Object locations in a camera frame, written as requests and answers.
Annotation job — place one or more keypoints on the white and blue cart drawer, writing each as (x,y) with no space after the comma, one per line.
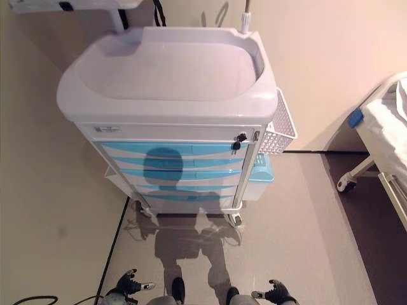
(203,148)
(210,174)
(216,187)
(219,198)
(206,162)

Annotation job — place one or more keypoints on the black left robot foot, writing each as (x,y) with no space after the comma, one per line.
(178,289)

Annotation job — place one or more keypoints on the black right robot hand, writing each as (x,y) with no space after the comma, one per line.
(277,293)

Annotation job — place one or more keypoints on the white hospital bed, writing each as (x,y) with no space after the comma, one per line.
(381,127)

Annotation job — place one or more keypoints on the black cart keys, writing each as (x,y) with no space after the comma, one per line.
(238,142)

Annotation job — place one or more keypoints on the white overbed shelf stand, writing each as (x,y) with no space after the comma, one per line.
(95,8)

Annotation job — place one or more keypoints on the white top cart drawer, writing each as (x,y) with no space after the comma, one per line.
(165,131)

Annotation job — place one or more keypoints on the grey IV pole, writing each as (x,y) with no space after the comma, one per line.
(246,17)

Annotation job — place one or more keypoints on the white perforated side basket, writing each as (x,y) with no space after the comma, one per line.
(280,127)

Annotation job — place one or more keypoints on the black right robot foot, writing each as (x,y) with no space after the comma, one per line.
(232,294)

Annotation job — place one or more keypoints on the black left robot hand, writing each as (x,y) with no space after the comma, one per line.
(125,283)

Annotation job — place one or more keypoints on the blue lidded waste bin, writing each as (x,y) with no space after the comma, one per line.
(261,178)

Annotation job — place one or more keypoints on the white medical cart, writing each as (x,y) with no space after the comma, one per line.
(168,105)

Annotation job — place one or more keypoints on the black robot foot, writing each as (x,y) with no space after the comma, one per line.
(178,289)
(232,294)

